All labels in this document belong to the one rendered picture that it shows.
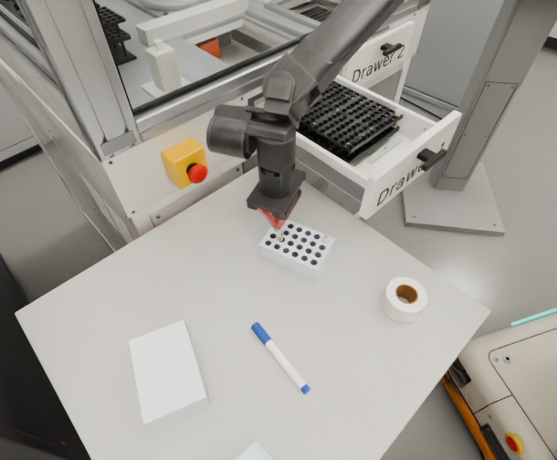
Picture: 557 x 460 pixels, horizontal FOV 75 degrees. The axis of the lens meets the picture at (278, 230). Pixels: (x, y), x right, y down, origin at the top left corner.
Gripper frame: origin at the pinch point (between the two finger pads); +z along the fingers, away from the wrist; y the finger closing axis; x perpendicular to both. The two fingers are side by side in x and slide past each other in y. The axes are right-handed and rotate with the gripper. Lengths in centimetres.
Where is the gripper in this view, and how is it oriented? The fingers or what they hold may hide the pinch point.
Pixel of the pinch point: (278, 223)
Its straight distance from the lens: 66.1
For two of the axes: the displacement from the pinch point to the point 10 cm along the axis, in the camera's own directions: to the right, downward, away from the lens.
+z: 0.1, 6.4, 7.7
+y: -4.0, 7.1, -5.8
